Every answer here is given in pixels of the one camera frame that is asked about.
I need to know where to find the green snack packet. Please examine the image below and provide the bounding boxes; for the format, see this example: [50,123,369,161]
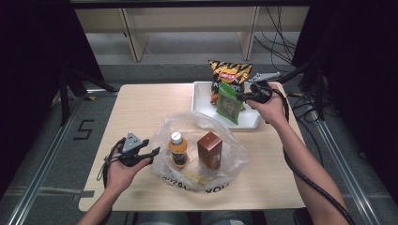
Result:
[215,82,247,126]

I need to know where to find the clear plastic bag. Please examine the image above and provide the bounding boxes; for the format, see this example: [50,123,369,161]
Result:
[150,111,250,194]

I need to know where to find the black metal stand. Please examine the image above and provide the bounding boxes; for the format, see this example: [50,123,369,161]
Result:
[59,67,116,126]
[278,60,327,121]

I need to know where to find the right hand-held gripper cable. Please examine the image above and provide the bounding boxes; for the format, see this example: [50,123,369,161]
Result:
[271,88,356,225]

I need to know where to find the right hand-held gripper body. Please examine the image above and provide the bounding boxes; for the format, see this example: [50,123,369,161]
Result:
[248,72,282,105]

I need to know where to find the beige desk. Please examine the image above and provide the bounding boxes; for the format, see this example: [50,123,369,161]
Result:
[74,5,311,63]

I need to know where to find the person's left hand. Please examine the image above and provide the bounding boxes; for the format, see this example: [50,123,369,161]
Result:
[106,156,154,196]

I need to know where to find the black floor cables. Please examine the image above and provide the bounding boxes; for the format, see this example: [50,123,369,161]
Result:
[287,90,325,125]

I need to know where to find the person's right hand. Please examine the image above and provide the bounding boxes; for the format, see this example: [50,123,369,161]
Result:
[247,82,287,126]

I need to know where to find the white plastic tray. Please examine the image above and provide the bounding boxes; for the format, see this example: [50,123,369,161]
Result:
[191,81,262,130]

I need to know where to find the aluminium floor rail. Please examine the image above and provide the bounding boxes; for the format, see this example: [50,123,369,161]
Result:
[6,93,86,225]
[314,120,381,225]

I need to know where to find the yellow black chips bag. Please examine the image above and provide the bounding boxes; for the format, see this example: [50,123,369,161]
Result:
[208,59,253,106]

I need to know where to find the bundle of black cables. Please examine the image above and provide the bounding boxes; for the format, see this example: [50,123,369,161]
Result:
[253,6,299,73]

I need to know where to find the dark curtain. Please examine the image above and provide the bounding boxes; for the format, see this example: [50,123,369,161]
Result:
[0,0,105,198]
[292,0,398,198]

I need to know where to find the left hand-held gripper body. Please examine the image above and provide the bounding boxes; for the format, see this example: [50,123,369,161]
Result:
[119,131,148,168]

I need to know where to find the orange drink bottle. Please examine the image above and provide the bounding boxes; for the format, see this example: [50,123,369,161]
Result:
[168,131,190,170]

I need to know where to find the small yellow packet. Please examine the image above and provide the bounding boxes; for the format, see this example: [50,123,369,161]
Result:
[184,172,207,186]

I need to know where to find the brown carton box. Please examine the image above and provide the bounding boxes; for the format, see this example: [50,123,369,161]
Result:
[196,130,223,170]

